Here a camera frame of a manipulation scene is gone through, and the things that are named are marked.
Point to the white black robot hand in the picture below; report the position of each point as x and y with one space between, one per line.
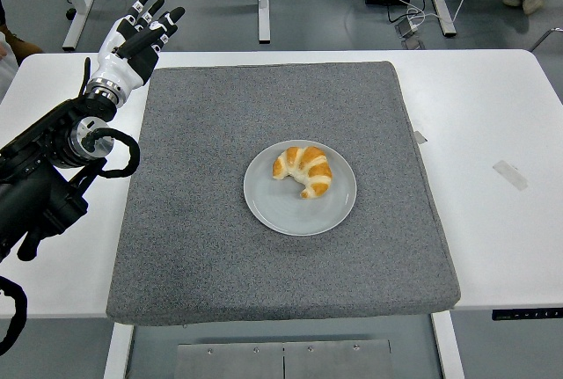
114 67

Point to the golden croissant bread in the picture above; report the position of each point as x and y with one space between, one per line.
314 172

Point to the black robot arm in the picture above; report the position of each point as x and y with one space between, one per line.
39 203

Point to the pale grey round plate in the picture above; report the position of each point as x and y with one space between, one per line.
299 216

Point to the grey metal plate with screws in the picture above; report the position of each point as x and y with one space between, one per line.
308 361

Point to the person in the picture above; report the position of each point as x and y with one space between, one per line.
19 47

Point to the grey fabric mat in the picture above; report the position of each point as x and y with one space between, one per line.
281 273

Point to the grey foot pedal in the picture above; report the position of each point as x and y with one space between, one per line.
407 28

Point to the small grey mat tag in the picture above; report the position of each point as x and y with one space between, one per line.
421 137

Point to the clear tape strip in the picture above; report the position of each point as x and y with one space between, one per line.
510 175

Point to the grey chair leg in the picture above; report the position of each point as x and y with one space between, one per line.
545 37

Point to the black table control panel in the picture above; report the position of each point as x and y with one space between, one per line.
528 314

